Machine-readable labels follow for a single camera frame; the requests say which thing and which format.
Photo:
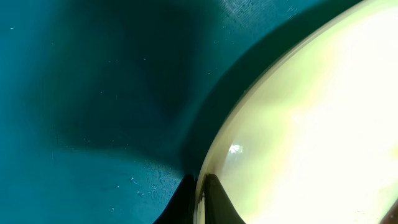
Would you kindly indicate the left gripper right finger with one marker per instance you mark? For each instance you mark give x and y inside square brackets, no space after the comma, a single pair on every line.
[218,207]

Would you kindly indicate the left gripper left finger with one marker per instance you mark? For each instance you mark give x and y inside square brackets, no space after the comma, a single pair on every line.
[180,208]

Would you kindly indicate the yellow-green plate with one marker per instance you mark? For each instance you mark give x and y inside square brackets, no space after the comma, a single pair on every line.
[314,139]

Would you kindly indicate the blue plastic tray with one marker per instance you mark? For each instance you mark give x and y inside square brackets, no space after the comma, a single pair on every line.
[106,105]

